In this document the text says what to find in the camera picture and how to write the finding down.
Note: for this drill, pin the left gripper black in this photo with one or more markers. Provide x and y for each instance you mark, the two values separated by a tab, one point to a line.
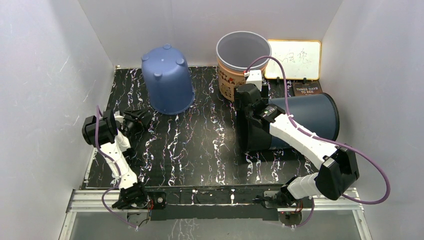
139	118

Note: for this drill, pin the Three Days To See book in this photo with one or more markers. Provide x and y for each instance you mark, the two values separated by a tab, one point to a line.
306	88

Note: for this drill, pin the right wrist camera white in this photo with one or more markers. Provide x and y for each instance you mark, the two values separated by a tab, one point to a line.
254	77

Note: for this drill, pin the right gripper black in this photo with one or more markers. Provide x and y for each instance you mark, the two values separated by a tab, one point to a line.
263	94

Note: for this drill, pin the small whiteboard yellow frame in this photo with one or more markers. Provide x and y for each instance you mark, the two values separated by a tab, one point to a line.
300	59

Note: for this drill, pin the large dark blue bucket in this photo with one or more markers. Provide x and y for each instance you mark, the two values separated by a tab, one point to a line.
318	113

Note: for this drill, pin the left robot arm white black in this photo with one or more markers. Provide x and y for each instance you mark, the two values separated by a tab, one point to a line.
110	134

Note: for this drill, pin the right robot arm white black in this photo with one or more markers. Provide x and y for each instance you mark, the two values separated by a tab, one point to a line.
337	166

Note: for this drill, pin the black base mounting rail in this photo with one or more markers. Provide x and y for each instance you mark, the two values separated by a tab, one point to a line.
216	202

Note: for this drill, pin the light blue plastic bucket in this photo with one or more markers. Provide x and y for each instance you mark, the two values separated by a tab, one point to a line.
168	80

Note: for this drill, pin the black ribbed plastic bucket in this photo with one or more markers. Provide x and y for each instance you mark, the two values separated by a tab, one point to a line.
252	131

